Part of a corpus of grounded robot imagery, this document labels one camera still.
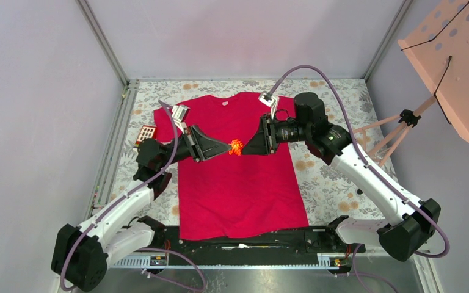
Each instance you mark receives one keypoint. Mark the silver slotted cable duct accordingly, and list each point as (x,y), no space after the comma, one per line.
(160,261)

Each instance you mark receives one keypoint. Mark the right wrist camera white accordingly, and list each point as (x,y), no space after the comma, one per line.
(271,101)

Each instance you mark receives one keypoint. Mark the orange glitter brooch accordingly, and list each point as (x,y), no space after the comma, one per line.
(236,147)

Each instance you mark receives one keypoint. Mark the pink perforated music stand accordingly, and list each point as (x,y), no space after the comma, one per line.
(438,49)

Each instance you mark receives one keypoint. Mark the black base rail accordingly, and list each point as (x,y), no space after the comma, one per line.
(280,243)

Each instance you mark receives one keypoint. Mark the red toy block house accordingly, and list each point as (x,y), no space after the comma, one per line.
(146,132)

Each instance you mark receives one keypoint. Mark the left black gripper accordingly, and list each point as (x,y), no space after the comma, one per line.
(203,148)

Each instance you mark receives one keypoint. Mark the floral patterned table mat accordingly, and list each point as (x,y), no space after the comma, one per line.
(327,194)

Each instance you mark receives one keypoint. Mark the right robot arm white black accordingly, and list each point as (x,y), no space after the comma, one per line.
(408,222)

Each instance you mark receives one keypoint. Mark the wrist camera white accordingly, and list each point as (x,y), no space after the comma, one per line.
(271,101)
(179,114)

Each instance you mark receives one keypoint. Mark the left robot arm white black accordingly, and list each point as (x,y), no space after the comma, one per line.
(83,253)

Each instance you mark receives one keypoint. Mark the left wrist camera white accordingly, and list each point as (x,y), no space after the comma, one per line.
(179,114)

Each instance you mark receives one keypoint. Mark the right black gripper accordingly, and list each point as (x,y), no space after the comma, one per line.
(265,140)

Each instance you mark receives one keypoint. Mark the red t-shirt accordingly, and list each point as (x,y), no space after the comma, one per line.
(236,195)

